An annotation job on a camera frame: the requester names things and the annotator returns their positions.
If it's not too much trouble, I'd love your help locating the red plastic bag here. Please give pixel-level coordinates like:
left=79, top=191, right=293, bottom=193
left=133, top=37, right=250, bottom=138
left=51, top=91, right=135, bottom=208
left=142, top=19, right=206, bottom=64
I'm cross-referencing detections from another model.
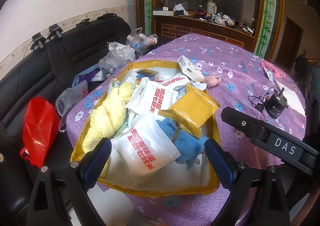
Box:
left=20, top=96, right=60, bottom=168

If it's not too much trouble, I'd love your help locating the clear plastic bag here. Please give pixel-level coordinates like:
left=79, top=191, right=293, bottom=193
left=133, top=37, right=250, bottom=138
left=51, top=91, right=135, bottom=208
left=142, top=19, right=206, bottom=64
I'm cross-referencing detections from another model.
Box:
left=91, top=41, right=136, bottom=82

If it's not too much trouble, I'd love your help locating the black electric motor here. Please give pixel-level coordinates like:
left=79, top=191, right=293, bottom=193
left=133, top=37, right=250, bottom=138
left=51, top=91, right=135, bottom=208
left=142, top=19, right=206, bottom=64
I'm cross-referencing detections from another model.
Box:
left=264, top=88, right=288, bottom=119

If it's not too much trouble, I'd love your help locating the pink cloth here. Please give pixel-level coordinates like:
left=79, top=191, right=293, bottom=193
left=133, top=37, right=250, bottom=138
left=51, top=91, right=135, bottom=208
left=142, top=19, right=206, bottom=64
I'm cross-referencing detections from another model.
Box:
left=261, top=61, right=287, bottom=79

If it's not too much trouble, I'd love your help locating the yellow fluffy cloth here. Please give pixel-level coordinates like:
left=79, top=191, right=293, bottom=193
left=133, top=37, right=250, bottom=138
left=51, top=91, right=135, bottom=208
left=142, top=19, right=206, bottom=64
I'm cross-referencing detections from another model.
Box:
left=82, top=82, right=136, bottom=153

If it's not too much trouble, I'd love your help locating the black leather sofa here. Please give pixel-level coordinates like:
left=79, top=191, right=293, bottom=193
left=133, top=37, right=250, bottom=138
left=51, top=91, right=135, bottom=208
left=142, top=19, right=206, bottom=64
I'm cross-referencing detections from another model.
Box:
left=1, top=13, right=131, bottom=225

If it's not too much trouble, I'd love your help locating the white blue desiccant packet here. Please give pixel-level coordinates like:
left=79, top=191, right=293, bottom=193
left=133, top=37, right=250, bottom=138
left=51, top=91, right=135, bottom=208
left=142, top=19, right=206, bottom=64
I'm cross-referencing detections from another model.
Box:
left=177, top=55, right=204, bottom=83

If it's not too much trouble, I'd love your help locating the plastic bag with bottles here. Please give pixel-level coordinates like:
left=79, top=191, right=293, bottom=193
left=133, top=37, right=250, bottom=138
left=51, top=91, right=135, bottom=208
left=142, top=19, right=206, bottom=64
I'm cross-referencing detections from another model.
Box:
left=126, top=27, right=158, bottom=56

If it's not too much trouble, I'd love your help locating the colourful sponge stack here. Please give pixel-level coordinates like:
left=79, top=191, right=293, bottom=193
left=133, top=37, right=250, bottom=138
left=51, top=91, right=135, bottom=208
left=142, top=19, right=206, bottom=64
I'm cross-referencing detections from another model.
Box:
left=136, top=69, right=158, bottom=82

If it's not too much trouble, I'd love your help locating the white paper booklet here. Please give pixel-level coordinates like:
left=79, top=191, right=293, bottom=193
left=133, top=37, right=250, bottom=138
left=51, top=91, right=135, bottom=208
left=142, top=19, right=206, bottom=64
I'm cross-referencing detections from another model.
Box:
left=275, top=80, right=305, bottom=116

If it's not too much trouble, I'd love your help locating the purple floral tablecloth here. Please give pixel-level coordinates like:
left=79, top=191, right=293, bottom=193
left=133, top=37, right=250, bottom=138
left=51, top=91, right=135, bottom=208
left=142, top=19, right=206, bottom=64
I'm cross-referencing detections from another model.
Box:
left=66, top=33, right=308, bottom=226

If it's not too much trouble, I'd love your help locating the pink plush toy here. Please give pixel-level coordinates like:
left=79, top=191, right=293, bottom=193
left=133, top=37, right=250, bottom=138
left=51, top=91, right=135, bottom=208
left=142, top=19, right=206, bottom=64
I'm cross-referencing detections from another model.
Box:
left=203, top=74, right=222, bottom=88

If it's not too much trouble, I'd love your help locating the small white printed packet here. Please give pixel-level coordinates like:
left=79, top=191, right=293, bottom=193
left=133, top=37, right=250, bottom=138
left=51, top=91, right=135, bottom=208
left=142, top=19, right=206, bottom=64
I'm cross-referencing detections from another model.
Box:
left=264, top=68, right=274, bottom=83

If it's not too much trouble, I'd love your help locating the gold cardboard box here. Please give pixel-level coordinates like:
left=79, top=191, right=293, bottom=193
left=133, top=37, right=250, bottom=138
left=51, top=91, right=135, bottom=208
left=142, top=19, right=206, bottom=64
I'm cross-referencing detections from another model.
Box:
left=71, top=60, right=220, bottom=197

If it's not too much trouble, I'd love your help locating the wooden cabinet with glass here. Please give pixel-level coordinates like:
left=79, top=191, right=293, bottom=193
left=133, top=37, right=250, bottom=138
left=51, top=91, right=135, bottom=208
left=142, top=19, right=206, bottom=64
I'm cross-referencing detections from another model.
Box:
left=136, top=0, right=284, bottom=60

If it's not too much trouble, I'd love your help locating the yellow snack packet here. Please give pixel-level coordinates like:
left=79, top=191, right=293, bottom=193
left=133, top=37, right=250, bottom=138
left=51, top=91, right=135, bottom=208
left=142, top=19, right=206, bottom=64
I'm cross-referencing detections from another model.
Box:
left=158, top=84, right=220, bottom=139

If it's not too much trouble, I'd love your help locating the blue fluffy cloth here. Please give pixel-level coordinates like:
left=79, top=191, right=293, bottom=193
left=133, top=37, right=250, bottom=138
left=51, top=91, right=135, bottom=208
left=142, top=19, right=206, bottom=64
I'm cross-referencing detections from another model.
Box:
left=157, top=117, right=208, bottom=170

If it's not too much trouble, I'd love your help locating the white red-text snack packet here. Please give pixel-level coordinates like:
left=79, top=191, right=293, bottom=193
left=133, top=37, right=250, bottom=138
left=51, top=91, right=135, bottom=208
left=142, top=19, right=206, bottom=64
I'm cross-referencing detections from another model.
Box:
left=111, top=115, right=181, bottom=186

